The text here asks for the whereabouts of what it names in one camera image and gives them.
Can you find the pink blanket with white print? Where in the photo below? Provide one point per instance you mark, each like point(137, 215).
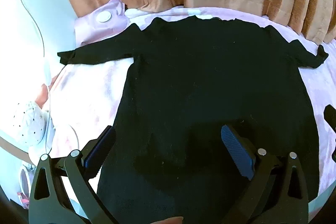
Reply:
point(86, 87)

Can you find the person's left hand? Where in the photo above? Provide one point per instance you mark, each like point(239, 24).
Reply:
point(172, 220)

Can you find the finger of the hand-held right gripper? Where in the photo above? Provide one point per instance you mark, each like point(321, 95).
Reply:
point(331, 116)

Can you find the black long-sleeved sweater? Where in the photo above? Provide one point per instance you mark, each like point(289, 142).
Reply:
point(197, 82)

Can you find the pink cushion with white button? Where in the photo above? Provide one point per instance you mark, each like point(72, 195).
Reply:
point(89, 29)

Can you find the white dotted cloth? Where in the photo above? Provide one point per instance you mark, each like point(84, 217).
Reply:
point(29, 121)

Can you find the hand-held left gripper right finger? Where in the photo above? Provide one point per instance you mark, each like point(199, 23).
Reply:
point(236, 148)

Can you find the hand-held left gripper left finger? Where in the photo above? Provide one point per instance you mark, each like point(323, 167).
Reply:
point(98, 151)

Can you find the pink and white slipper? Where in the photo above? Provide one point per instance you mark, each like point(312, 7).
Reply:
point(25, 179)

